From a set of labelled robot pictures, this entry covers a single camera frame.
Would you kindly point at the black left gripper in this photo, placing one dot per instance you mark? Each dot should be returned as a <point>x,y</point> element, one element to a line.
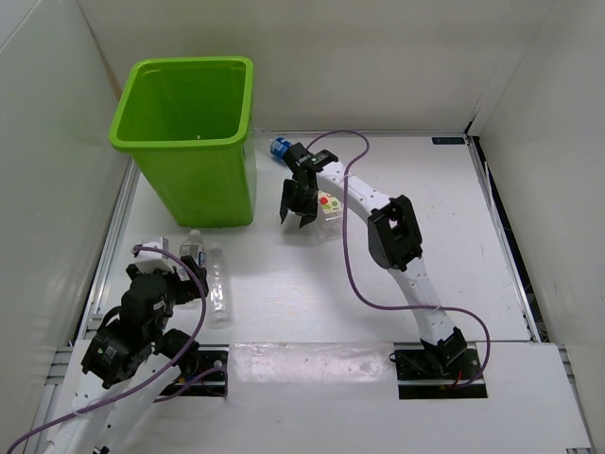
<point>188,288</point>

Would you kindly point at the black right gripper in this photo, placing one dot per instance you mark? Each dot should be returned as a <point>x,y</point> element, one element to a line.
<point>309,212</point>

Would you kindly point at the clear bottle blue white label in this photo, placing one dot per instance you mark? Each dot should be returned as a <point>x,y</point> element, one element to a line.
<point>193,246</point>

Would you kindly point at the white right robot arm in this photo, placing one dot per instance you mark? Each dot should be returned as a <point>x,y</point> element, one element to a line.
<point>394,237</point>

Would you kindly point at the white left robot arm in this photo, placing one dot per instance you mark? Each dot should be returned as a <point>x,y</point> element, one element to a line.
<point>133,355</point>

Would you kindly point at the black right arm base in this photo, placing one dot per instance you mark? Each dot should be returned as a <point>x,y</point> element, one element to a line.
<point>418,378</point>

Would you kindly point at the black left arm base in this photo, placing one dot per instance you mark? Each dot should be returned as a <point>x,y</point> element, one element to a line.
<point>209,378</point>

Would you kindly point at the green plastic bin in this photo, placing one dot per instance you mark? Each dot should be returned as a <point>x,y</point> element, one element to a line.
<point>186,123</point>

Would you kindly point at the white label juice bottle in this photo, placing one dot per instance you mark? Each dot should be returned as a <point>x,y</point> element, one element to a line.
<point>327,225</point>

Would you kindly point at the clear unlabelled plastic bottle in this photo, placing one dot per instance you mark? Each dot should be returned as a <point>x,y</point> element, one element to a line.
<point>220,299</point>

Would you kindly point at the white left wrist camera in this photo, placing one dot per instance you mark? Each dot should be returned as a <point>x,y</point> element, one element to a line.
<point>150,258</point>

